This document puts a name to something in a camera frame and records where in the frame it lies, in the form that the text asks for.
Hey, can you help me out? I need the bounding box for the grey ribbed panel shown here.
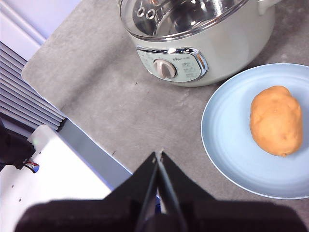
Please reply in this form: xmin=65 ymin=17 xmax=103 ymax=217
xmin=0 ymin=41 xmax=66 ymax=131

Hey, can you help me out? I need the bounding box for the orange-brown potato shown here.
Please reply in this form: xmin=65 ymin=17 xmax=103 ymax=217
xmin=250 ymin=86 xmax=304 ymax=158

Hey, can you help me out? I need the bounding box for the glass lid with green knob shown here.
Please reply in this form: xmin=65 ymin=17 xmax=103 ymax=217
xmin=119 ymin=0 xmax=260 ymax=42

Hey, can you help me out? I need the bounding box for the pale green electric steamer pot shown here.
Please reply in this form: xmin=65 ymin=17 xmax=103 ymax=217
xmin=119 ymin=0 xmax=282 ymax=87

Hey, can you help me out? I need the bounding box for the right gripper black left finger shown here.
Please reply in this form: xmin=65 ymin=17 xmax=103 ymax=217
xmin=14 ymin=152 xmax=159 ymax=232

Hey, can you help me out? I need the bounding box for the blue round plate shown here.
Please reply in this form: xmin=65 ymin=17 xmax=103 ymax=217
xmin=200 ymin=63 xmax=309 ymax=200

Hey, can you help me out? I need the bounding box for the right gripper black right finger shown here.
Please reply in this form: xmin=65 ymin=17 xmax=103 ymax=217
xmin=160 ymin=151 xmax=302 ymax=232

